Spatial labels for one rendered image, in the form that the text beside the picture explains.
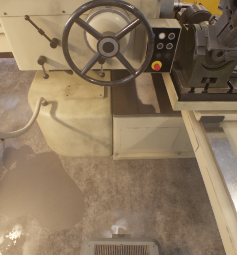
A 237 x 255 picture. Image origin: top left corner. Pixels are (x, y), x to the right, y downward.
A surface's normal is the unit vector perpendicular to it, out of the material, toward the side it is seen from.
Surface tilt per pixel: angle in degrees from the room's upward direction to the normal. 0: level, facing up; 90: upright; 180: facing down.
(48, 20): 90
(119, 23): 67
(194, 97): 90
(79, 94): 0
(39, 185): 0
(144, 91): 0
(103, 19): 61
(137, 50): 90
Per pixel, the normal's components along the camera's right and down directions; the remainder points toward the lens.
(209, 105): 0.04, 0.77
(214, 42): 0.01, -0.17
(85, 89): 0.02, -0.64
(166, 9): 0.04, 0.61
